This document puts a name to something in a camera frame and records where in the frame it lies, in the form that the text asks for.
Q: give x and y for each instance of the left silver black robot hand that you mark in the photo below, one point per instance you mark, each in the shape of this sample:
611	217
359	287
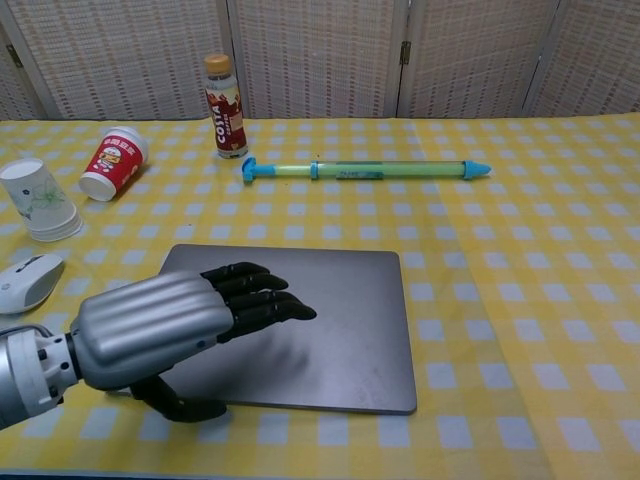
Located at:
150	325

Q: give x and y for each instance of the grey laptop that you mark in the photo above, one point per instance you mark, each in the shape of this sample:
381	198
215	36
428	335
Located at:
350	340

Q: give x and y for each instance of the white computer mouse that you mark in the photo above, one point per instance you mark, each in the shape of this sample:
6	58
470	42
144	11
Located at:
27	285

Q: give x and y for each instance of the woven folding screen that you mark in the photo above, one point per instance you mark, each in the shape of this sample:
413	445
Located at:
320	55

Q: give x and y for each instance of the red paper cup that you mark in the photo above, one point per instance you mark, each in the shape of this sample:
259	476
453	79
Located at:
112	165

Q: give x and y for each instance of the white paper cup stack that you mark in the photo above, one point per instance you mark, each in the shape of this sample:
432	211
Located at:
40	200

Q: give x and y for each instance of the Costa coffee bottle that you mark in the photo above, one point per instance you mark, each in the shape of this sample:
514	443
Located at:
227	120

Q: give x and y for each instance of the green blue toy water pump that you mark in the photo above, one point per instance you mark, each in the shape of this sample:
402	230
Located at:
415	170

